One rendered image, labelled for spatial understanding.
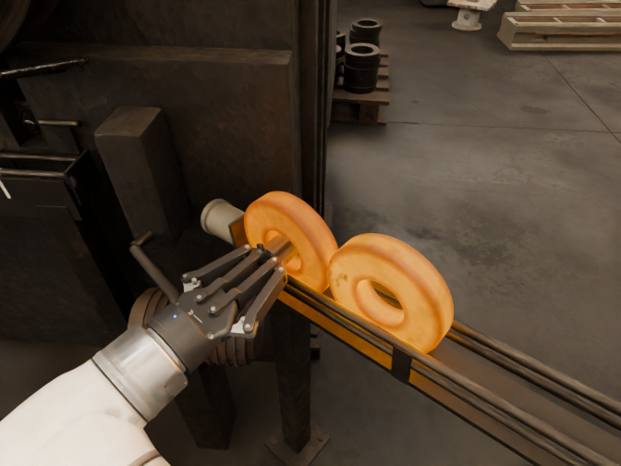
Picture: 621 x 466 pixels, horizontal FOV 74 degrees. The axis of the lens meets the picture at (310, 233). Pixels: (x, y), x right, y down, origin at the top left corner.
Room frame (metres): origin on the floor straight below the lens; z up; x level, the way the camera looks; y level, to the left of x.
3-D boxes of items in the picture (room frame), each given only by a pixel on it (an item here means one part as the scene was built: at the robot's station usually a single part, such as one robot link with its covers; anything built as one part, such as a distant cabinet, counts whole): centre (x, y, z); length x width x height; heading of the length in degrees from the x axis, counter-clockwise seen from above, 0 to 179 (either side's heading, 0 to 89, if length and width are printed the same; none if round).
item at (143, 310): (0.43, 0.20, 0.27); 0.22 x 0.13 x 0.53; 84
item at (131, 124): (0.59, 0.28, 0.68); 0.11 x 0.08 x 0.24; 174
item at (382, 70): (2.54, 0.13, 0.22); 1.20 x 0.81 x 0.44; 82
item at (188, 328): (0.28, 0.13, 0.70); 0.09 x 0.08 x 0.07; 139
